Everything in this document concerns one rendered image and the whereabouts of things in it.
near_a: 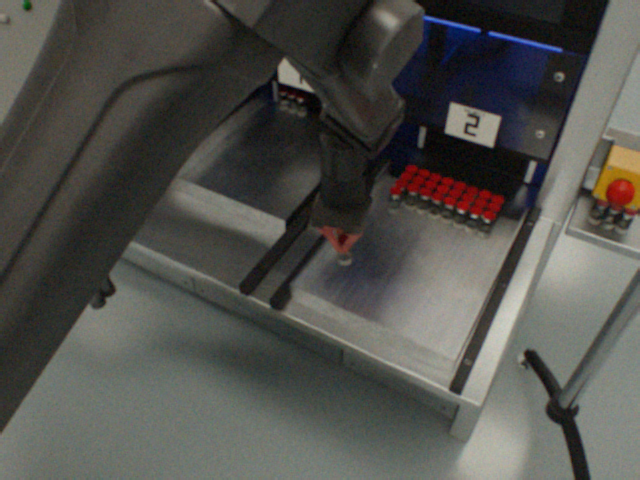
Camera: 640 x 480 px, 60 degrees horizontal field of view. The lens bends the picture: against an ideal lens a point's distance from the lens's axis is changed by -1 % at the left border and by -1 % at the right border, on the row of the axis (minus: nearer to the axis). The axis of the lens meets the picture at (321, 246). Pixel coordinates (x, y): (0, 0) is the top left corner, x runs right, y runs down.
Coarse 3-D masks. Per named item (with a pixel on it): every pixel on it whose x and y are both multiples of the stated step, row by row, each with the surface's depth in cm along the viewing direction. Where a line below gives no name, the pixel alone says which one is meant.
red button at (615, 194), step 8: (616, 184) 84; (624, 184) 83; (608, 192) 85; (616, 192) 84; (624, 192) 83; (632, 192) 83; (608, 200) 86; (616, 200) 85; (624, 200) 84; (632, 200) 84
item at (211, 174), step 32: (256, 96) 119; (224, 128) 113; (256, 128) 116; (288, 128) 116; (320, 128) 116; (192, 160) 107; (224, 160) 109; (256, 160) 109; (288, 160) 109; (192, 192) 101; (224, 192) 102; (256, 192) 102; (288, 192) 102; (288, 224) 94
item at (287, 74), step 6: (282, 66) 105; (288, 66) 105; (282, 72) 106; (288, 72) 106; (294, 72) 105; (282, 78) 107; (288, 78) 106; (294, 78) 106; (288, 84) 107; (294, 84) 107; (300, 84) 106; (306, 84) 105; (312, 90) 105
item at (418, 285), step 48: (384, 192) 102; (384, 240) 94; (432, 240) 94; (480, 240) 94; (336, 288) 87; (384, 288) 87; (432, 288) 87; (480, 288) 87; (384, 336) 79; (432, 336) 81
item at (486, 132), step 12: (456, 108) 92; (468, 108) 91; (456, 120) 94; (468, 120) 93; (480, 120) 92; (492, 120) 91; (456, 132) 95; (480, 132) 93; (492, 132) 92; (492, 144) 93
